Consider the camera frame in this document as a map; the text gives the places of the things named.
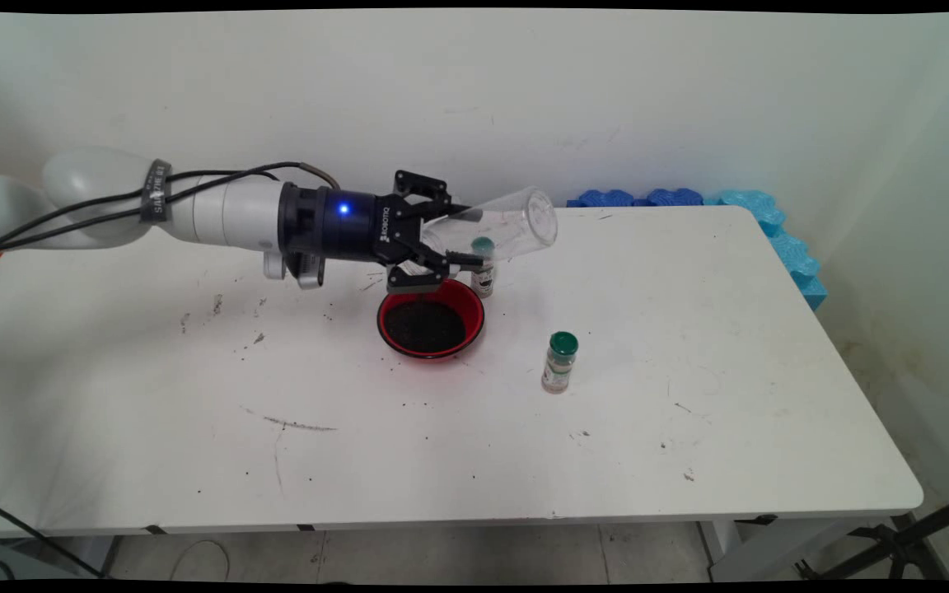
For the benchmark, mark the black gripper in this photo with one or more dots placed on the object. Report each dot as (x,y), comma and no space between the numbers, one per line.
(343,226)

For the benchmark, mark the clear plastic jar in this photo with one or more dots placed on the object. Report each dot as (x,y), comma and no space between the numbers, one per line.
(516,222)

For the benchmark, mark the green cap spice bottle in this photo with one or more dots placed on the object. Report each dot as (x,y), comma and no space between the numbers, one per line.
(484,284)
(558,371)

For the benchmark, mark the red bowl with black rim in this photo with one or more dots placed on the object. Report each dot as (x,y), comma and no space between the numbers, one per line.
(466,305)

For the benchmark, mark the black seeds in bowl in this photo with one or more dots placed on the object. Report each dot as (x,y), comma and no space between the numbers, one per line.
(425,325)

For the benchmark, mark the dark blue foam piece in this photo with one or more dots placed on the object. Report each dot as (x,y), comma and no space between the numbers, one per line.
(602,198)
(676,198)

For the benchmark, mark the light blue foam piece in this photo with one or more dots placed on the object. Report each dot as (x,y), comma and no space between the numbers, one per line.
(742,199)

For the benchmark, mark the white table leg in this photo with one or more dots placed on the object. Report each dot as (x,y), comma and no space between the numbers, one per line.
(771,548)
(100,545)

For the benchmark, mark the black tripod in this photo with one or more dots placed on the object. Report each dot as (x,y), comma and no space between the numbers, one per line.
(903,539)

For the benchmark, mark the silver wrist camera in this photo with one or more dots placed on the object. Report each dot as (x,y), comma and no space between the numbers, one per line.
(307,270)

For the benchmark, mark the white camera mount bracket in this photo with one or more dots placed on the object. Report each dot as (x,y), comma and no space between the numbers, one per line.
(274,265)

